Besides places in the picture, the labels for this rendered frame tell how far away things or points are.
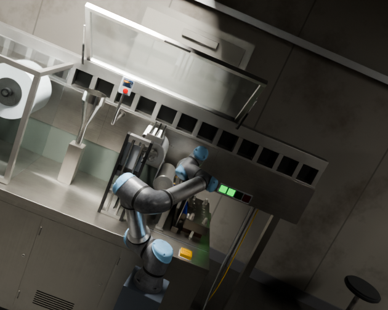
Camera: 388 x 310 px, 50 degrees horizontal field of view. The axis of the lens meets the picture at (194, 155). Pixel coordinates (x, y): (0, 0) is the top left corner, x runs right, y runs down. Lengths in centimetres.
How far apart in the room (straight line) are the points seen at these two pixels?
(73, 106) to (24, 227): 87
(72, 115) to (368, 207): 288
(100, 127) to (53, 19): 184
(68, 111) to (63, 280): 111
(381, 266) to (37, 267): 327
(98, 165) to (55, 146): 33
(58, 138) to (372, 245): 313
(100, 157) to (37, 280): 89
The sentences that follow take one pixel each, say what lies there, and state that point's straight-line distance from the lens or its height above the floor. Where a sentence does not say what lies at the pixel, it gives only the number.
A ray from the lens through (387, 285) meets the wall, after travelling 477.
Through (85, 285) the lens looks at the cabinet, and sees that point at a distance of 274.
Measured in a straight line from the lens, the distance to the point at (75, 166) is 277.
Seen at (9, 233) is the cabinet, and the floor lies 63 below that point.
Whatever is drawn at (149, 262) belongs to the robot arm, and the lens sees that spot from 209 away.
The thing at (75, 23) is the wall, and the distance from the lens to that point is 441.
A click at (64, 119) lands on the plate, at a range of 299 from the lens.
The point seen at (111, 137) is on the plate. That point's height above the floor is 122.
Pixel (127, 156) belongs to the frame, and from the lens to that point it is 246.
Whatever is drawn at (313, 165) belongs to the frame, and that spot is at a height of 159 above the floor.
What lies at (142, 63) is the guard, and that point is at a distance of 268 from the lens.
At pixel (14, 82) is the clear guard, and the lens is 246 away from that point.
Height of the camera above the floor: 216
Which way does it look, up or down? 17 degrees down
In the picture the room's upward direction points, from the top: 24 degrees clockwise
